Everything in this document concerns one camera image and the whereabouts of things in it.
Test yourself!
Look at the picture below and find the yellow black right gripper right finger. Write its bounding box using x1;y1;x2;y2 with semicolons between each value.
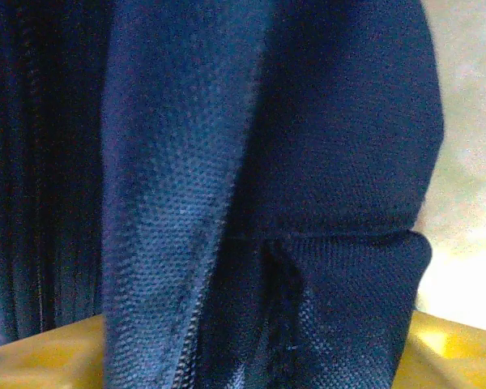
403;310;486;389

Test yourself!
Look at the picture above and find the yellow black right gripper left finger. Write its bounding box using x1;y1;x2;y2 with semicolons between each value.
0;314;106;389

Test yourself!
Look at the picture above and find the navy blue backpack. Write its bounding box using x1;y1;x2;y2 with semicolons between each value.
0;0;446;389

